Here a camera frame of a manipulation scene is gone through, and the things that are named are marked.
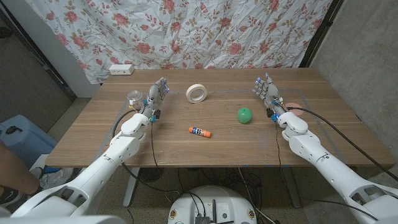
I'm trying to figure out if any orange glue stick body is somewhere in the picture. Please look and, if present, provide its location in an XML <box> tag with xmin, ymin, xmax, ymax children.
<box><xmin>188</xmin><ymin>126</ymin><xmax>206</xmax><ymax>137</ymax></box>

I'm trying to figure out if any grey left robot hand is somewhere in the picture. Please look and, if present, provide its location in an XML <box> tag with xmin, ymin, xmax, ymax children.
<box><xmin>139</xmin><ymin>77</ymin><xmax>170</xmax><ymax>123</ymax></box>

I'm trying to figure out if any grey sneaker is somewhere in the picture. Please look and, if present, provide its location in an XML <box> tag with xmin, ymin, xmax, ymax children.
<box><xmin>39</xmin><ymin>167</ymin><xmax>75</xmax><ymax>190</ymax></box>

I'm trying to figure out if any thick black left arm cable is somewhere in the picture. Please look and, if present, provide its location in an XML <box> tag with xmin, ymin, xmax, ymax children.
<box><xmin>111</xmin><ymin>108</ymin><xmax>175</xmax><ymax>195</ymax></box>

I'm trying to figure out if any pink round sticker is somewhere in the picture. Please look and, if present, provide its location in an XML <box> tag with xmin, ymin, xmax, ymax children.
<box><xmin>285</xmin><ymin>102</ymin><xmax>303</xmax><ymax>117</ymax></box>

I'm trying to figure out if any green ball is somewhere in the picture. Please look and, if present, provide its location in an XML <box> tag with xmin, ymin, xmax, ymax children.
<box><xmin>237</xmin><ymin>107</ymin><xmax>253</xmax><ymax>124</ymax></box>

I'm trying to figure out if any black sneaker white swoosh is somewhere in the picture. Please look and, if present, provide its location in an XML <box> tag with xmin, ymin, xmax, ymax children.
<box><xmin>0</xmin><ymin>185</ymin><xmax>23</xmax><ymax>207</ymax></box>

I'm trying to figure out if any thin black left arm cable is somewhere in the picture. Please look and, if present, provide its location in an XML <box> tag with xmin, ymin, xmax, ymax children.
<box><xmin>150</xmin><ymin>120</ymin><xmax>163</xmax><ymax>171</ymax></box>

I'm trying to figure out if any clear glass jar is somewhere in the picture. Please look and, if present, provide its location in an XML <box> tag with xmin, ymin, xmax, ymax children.
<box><xmin>126</xmin><ymin>90</ymin><xmax>146</xmax><ymax>110</ymax></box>

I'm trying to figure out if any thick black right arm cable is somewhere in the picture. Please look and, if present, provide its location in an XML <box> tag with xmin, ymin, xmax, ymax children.
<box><xmin>285</xmin><ymin>106</ymin><xmax>398</xmax><ymax>182</ymax></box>

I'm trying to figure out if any floral backdrop cloth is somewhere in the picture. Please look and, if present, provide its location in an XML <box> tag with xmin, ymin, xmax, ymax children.
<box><xmin>24</xmin><ymin>0</ymin><xmax>333</xmax><ymax>85</ymax></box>

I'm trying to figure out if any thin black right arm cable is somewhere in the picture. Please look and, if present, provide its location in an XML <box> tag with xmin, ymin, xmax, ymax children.
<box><xmin>274</xmin><ymin>120</ymin><xmax>286</xmax><ymax>187</ymax></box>

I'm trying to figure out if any white table leg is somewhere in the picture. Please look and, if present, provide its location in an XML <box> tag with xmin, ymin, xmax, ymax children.
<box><xmin>123</xmin><ymin>167</ymin><xmax>141</xmax><ymax>208</ymax></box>

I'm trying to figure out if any person bare leg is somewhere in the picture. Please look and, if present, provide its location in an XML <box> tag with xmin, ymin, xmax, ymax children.
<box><xmin>0</xmin><ymin>140</ymin><xmax>40</xmax><ymax>195</ymax></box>

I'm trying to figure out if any white power strip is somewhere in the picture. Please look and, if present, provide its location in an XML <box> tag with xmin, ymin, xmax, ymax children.
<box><xmin>108</xmin><ymin>63</ymin><xmax>135</xmax><ymax>76</ymax></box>

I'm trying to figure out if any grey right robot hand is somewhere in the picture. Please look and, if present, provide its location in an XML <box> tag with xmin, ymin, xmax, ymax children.
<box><xmin>252</xmin><ymin>72</ymin><xmax>287</xmax><ymax>119</ymax></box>

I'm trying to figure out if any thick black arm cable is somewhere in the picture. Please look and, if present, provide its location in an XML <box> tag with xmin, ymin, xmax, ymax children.
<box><xmin>285</xmin><ymin>106</ymin><xmax>398</xmax><ymax>182</ymax></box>
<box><xmin>111</xmin><ymin>108</ymin><xmax>175</xmax><ymax>195</ymax></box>

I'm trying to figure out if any black round floor object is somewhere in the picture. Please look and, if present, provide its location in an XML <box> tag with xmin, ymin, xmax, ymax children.
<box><xmin>138</xmin><ymin>167</ymin><xmax>164</xmax><ymax>184</ymax></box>

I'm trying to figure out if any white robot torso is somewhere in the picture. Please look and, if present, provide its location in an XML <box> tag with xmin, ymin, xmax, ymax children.
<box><xmin>167</xmin><ymin>185</ymin><xmax>257</xmax><ymax>224</ymax></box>

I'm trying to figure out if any blue plastic container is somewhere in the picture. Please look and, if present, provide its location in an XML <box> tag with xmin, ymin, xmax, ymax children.
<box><xmin>0</xmin><ymin>114</ymin><xmax>58</xmax><ymax>170</ymax></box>

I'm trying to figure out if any cream masking tape roll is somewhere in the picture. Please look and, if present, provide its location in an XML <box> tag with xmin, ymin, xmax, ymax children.
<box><xmin>185</xmin><ymin>83</ymin><xmax>208</xmax><ymax>104</ymax></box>

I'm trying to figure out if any black backdrop stand pole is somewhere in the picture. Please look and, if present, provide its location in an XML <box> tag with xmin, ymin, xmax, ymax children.
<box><xmin>298</xmin><ymin>0</ymin><xmax>345</xmax><ymax>68</ymax></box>

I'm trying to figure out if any white floor cable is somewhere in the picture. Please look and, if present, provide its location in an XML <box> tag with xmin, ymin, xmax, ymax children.
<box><xmin>238</xmin><ymin>167</ymin><xmax>276</xmax><ymax>224</ymax></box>

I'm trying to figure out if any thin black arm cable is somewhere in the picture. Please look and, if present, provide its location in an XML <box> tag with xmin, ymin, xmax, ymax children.
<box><xmin>274</xmin><ymin>120</ymin><xmax>286</xmax><ymax>187</ymax></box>
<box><xmin>150</xmin><ymin>120</ymin><xmax>163</xmax><ymax>171</ymax></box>

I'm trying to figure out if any grey table leg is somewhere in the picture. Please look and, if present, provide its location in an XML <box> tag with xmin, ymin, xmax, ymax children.
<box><xmin>280</xmin><ymin>167</ymin><xmax>303</xmax><ymax>208</ymax></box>

